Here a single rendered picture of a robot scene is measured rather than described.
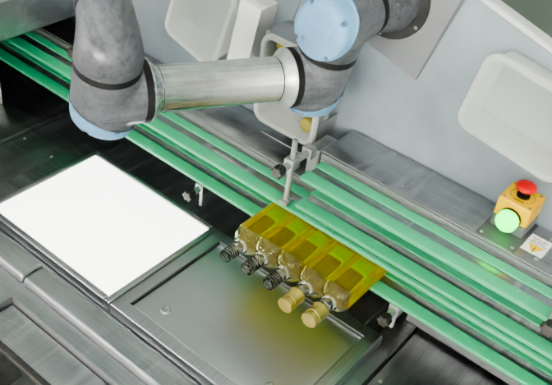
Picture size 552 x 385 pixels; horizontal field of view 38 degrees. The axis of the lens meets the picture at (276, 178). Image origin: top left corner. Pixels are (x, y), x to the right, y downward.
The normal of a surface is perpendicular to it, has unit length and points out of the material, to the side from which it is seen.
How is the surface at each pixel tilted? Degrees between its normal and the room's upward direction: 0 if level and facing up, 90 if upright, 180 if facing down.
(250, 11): 0
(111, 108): 58
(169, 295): 90
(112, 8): 78
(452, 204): 90
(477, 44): 0
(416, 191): 90
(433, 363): 90
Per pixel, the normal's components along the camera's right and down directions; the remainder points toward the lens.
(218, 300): 0.11, -0.78
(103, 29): 0.03, -0.10
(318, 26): -0.61, 0.36
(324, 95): 0.37, 0.75
